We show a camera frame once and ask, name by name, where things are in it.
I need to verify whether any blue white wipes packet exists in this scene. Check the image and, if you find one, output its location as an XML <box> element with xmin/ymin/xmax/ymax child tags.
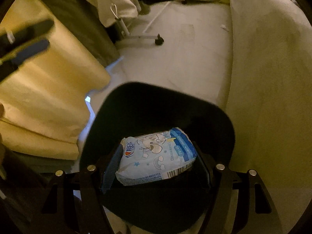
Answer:
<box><xmin>115</xmin><ymin>127</ymin><xmax>197</xmax><ymax>186</ymax></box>

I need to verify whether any yellow curtain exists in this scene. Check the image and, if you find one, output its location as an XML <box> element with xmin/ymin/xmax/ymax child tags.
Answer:
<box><xmin>0</xmin><ymin>0</ymin><xmax>112</xmax><ymax>161</ymax></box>

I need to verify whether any grey bed with mattress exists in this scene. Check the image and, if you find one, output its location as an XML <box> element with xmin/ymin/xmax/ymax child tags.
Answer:
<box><xmin>226</xmin><ymin>0</ymin><xmax>311</xmax><ymax>233</ymax></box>

